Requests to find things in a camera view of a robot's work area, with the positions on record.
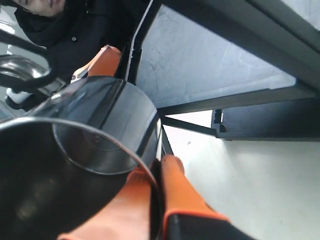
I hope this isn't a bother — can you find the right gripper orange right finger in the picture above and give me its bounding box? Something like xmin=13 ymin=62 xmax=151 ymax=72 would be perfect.
xmin=160 ymin=154 xmax=253 ymax=240

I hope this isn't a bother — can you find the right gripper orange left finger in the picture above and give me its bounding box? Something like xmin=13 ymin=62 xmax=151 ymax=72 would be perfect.
xmin=57 ymin=167 xmax=152 ymax=240

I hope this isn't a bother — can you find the black plastic tray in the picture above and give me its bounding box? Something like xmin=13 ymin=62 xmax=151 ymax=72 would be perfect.
xmin=117 ymin=0 xmax=320 ymax=142

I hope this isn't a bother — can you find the person in black clothes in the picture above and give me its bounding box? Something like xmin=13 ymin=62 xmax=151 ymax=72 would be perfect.
xmin=13 ymin=0 xmax=151 ymax=83

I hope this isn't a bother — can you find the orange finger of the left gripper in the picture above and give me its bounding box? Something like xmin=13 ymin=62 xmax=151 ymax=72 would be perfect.
xmin=71 ymin=45 xmax=122 ymax=83

